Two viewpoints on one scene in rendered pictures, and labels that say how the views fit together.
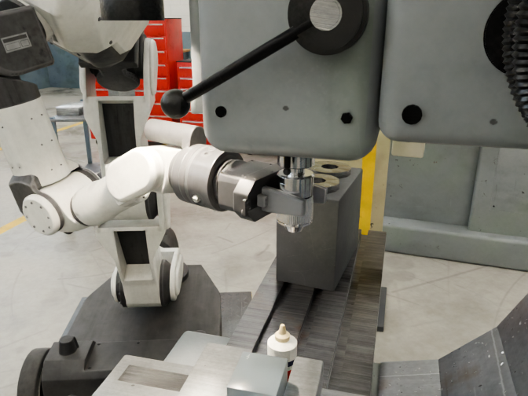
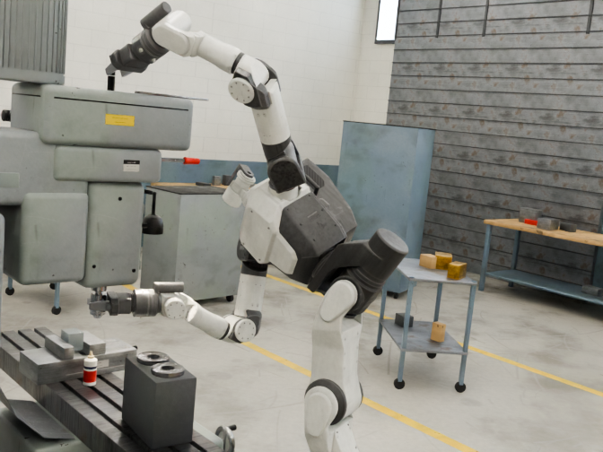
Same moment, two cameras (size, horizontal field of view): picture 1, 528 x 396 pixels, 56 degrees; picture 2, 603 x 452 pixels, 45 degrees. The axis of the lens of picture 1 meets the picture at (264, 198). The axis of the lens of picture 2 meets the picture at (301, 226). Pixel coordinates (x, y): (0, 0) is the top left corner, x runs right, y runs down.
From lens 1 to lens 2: 2.82 m
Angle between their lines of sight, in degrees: 117
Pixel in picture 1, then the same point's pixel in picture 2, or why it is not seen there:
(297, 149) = not seen: hidden behind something
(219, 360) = (94, 341)
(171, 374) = (113, 350)
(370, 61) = not seen: hidden behind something
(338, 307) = (108, 412)
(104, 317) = not seen: outside the picture
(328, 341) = (93, 400)
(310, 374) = (64, 345)
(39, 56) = (243, 255)
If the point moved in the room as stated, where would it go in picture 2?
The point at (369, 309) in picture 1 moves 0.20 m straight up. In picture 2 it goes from (91, 417) to (95, 351)
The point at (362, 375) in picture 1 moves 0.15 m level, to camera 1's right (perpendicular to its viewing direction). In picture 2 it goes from (65, 396) to (22, 410)
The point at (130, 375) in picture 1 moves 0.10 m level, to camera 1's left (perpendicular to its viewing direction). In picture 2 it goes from (124, 346) to (145, 341)
